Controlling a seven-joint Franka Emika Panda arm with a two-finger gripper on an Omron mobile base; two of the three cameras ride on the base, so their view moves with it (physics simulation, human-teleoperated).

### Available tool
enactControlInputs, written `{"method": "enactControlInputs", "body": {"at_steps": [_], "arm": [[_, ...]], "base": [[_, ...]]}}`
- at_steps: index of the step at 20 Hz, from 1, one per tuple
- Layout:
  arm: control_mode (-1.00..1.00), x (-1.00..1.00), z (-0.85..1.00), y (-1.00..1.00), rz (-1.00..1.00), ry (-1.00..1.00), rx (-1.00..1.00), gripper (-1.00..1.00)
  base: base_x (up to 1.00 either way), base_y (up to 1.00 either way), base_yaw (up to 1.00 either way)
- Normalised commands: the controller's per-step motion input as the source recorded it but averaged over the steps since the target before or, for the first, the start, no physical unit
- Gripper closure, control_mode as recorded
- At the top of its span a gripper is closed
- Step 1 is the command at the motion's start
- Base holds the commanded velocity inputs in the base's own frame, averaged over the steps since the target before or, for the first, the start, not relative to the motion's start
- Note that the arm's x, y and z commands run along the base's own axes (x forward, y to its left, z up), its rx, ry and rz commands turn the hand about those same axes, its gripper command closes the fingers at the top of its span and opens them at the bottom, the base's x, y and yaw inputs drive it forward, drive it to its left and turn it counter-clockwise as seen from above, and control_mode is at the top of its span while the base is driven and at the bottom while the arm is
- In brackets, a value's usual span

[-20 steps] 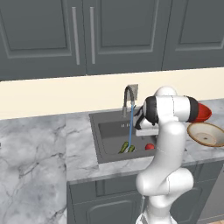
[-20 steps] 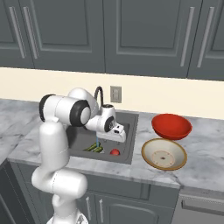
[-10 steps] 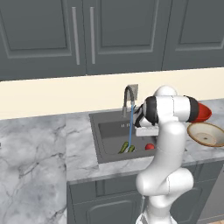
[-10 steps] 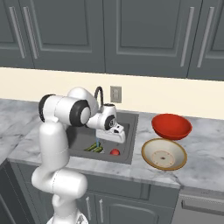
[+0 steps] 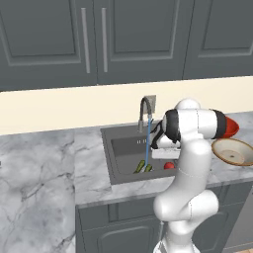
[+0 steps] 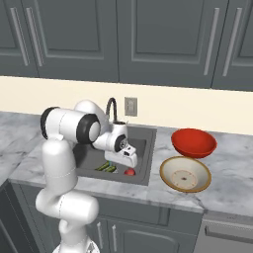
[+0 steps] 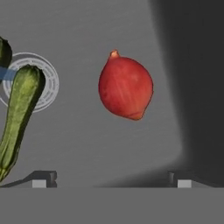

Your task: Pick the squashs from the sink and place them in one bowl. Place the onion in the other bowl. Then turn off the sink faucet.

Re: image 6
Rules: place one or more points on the grey cupboard door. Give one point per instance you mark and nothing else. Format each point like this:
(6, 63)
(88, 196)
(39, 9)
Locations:
(104, 235)
(151, 238)
(72, 33)
(168, 33)
(245, 39)
(8, 36)

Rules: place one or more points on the cream bowl with brown rim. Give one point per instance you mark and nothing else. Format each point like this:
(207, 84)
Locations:
(184, 176)

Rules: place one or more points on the green squash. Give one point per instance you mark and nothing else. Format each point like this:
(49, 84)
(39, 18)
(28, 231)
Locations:
(102, 166)
(111, 169)

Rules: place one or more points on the grey lower cupboard door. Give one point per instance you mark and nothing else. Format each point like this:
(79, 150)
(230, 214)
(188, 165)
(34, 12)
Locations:
(151, 238)
(104, 235)

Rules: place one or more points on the red onion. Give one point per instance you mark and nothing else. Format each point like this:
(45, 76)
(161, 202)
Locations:
(130, 172)

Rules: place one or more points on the grey panel under sink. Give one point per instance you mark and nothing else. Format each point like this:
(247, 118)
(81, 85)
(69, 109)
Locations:
(138, 209)

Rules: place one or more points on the black curved faucet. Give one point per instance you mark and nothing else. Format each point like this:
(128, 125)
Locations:
(111, 103)

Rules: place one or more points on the grey upper cupboard door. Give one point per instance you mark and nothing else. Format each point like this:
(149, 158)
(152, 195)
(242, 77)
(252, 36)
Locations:
(72, 33)
(8, 36)
(168, 33)
(245, 39)

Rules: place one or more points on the grey dishwasher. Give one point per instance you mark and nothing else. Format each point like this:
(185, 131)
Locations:
(227, 235)

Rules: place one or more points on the grey sink basin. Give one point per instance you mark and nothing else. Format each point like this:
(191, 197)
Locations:
(145, 154)

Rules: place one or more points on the grey wall outlet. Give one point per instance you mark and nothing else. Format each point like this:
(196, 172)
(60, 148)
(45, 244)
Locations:
(130, 106)

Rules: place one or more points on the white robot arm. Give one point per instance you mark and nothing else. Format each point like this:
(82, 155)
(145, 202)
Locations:
(59, 164)

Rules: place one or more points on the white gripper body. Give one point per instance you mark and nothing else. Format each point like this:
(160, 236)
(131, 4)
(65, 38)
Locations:
(126, 161)

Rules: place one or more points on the grey lower cupboard run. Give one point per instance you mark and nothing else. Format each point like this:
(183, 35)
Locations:
(23, 217)

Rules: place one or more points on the red bowl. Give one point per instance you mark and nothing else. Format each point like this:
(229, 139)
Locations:
(193, 143)

